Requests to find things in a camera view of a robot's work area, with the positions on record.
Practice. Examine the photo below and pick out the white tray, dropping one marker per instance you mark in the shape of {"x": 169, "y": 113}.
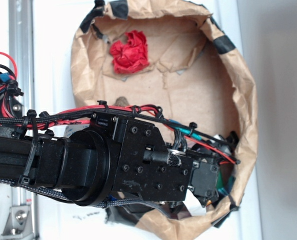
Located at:
{"x": 54, "y": 25}

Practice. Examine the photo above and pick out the crumpled red paper ball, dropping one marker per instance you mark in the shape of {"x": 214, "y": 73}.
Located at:
{"x": 132, "y": 56}

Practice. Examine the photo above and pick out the aluminium extrusion rail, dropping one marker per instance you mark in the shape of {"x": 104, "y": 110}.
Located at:
{"x": 21, "y": 49}

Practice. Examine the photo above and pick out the green block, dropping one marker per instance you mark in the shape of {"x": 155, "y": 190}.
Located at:
{"x": 220, "y": 181}

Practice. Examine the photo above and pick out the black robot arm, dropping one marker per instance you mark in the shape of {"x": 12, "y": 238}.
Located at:
{"x": 117, "y": 160}

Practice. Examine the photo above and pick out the brown paper bag container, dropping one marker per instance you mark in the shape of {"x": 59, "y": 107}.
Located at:
{"x": 195, "y": 73}

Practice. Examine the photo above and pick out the metal corner bracket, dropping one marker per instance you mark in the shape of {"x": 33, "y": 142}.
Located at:
{"x": 19, "y": 225}

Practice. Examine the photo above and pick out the brown rock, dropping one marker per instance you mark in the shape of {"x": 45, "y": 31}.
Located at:
{"x": 121, "y": 102}

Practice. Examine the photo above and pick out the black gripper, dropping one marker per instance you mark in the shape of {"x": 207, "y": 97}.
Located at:
{"x": 216, "y": 154}

